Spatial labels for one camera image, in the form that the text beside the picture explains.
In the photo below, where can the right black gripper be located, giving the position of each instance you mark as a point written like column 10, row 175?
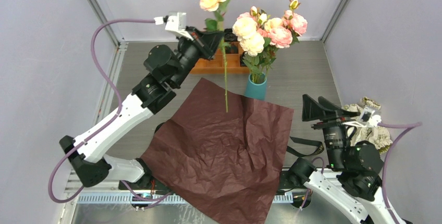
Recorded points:
column 310, row 109

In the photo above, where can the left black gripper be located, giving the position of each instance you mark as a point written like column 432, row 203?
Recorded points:
column 206, row 42

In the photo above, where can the peach rose stem with bud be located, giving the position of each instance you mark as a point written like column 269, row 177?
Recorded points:
column 286, row 15

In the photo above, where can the large pink rose stem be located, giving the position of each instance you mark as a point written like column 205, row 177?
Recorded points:
column 288, row 32

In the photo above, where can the dark red wrapping paper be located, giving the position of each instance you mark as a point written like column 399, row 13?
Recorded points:
column 223, row 153

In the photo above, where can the two pink roses stem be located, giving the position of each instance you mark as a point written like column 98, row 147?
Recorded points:
column 252, row 13

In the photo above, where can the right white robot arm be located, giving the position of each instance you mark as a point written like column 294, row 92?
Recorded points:
column 354, row 187

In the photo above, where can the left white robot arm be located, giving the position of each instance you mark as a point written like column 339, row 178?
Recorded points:
column 167, row 71

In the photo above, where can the teal vase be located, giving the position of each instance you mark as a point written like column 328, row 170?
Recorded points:
column 256, row 87

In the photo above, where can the black rolled sock top left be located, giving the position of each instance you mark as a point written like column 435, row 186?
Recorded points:
column 229, row 36

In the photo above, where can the orange compartment tray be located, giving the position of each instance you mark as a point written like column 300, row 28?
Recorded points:
column 216, row 66

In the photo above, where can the crumpled printed cloth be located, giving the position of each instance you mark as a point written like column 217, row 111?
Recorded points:
column 379, row 136

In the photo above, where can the small electronics board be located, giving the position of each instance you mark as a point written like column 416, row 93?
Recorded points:
column 142, row 197

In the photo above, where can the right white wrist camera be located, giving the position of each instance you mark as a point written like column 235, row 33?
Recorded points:
column 369, row 118

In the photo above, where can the perforated metal rail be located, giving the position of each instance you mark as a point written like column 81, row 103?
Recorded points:
column 127, row 197

